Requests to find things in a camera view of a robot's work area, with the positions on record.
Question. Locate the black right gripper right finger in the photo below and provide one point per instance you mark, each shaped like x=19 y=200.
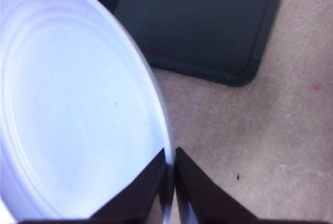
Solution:
x=205 y=198

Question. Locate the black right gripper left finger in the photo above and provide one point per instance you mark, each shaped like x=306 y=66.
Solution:
x=130 y=200

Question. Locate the blue round plate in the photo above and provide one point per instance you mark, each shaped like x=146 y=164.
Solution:
x=78 y=91

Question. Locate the black rectangular tray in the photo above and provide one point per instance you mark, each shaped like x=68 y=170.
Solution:
x=195 y=26

